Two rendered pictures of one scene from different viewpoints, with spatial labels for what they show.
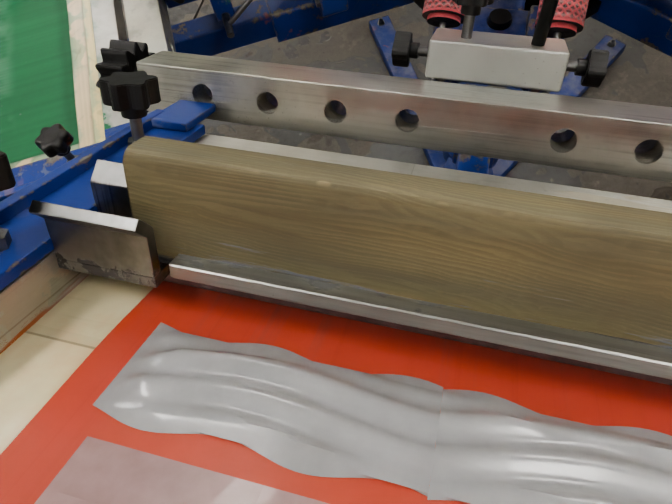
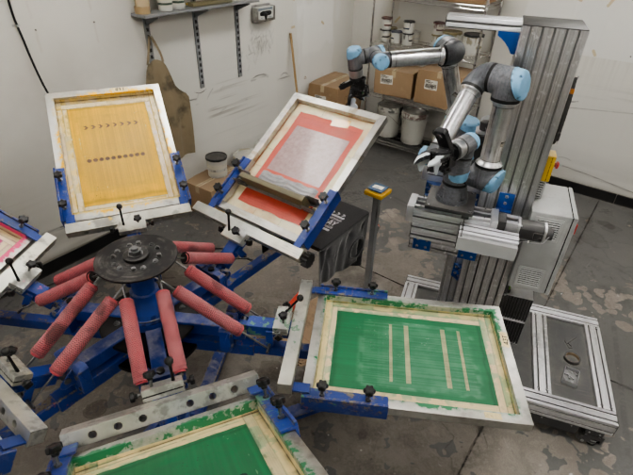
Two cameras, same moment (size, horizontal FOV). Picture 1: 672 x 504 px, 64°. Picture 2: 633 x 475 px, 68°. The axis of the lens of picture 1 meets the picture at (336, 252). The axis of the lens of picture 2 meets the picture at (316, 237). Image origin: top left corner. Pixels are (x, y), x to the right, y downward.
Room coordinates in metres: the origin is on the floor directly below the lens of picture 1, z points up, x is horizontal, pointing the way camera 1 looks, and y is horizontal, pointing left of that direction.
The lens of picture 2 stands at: (2.07, 0.44, 2.37)
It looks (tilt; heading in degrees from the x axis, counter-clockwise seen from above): 34 degrees down; 189
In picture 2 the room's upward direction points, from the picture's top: 2 degrees clockwise
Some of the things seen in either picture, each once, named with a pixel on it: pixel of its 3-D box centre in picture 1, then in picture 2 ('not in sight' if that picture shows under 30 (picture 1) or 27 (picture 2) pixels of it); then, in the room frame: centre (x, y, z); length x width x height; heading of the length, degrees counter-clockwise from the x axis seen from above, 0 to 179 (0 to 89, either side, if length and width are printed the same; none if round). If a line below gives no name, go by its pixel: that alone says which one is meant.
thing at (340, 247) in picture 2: not in sight; (339, 251); (-0.11, 0.25, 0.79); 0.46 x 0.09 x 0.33; 153
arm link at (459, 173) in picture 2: not in sight; (456, 166); (0.29, 0.73, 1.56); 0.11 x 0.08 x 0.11; 56
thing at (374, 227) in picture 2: not in sight; (371, 250); (-0.59, 0.43, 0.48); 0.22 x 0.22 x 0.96; 63
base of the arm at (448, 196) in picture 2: not in sight; (453, 188); (0.00, 0.78, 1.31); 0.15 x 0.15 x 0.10
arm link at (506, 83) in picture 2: not in sight; (495, 132); (0.08, 0.90, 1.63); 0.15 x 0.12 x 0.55; 56
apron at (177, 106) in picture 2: not in sight; (163, 102); (-1.52, -1.43, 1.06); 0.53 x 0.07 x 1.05; 153
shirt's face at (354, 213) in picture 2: not in sight; (315, 216); (-0.19, 0.09, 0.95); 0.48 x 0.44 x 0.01; 153
